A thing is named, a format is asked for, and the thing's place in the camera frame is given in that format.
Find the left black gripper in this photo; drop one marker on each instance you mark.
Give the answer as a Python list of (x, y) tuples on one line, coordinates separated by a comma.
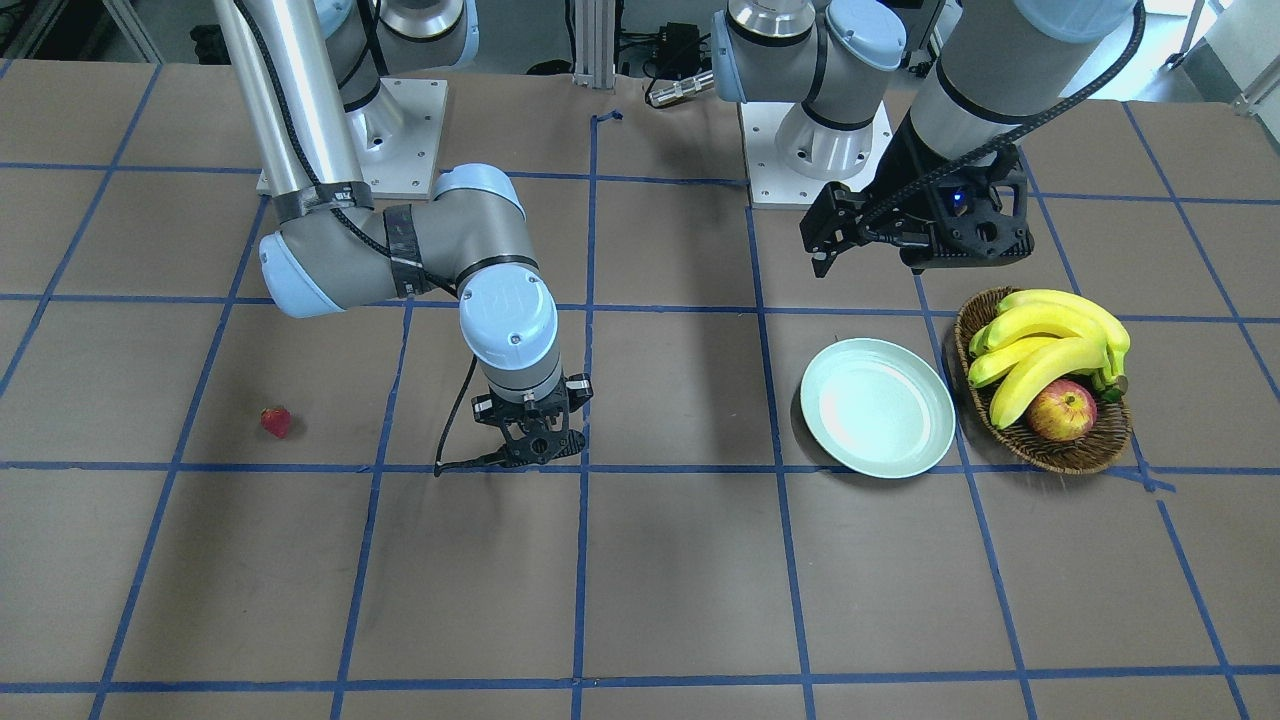
[(903, 172)]

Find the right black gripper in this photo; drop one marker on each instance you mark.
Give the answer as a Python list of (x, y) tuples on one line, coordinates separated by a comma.
[(483, 408)]

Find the light green plate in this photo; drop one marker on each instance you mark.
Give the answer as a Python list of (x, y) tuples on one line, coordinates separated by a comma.
[(877, 408)]

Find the yellow banana bunch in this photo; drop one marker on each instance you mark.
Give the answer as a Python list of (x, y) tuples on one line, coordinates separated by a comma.
[(1039, 337)]

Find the red apple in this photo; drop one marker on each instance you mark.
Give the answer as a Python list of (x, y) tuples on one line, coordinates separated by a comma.
[(1062, 412)]

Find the woven wicker basket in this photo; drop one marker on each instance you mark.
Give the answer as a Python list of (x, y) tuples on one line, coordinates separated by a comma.
[(1096, 451)]

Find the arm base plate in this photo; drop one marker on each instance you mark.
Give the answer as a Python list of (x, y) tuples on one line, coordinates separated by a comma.
[(395, 137), (790, 157)]

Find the aluminium frame post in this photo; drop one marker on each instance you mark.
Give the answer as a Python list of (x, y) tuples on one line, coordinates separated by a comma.
[(594, 43)]

